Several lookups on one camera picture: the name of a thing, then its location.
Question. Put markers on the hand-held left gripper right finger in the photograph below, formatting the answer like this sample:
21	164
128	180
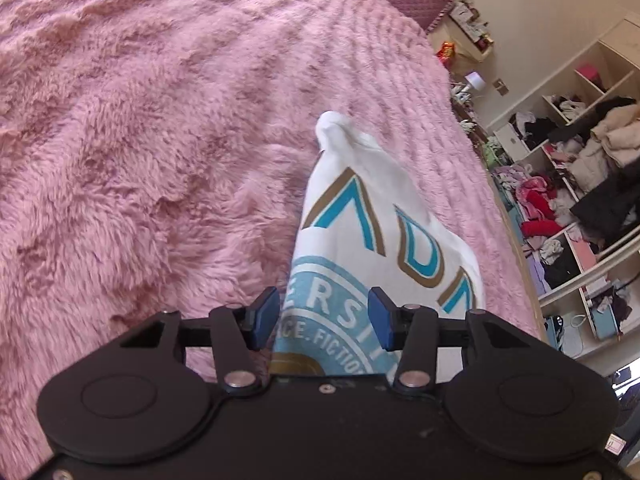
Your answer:
380	317

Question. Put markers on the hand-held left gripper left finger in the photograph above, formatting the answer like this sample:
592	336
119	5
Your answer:
263	317

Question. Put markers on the white printed t-shirt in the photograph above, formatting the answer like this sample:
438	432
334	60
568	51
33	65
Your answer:
340	155

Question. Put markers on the pile of clothes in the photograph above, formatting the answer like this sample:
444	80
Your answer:
537	200

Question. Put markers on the light blue box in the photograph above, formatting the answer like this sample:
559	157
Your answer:
605	320

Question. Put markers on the pink fluffy blanket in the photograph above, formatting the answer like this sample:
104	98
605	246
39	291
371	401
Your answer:
125	135

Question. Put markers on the black jacket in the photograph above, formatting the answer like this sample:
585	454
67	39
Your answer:
607	205

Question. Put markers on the white table lamp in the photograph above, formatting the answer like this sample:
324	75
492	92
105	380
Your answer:
475	81

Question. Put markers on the white open shelf unit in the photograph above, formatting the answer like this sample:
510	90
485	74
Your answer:
550	105

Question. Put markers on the red snack bag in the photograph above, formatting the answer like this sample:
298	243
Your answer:
446	52

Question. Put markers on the beige fluffy coat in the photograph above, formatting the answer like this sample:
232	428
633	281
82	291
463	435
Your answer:
617	135

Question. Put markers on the cluttered bedside shelf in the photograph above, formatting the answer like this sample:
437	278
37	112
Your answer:
470	25

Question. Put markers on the wall switch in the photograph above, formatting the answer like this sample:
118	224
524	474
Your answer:
500	86

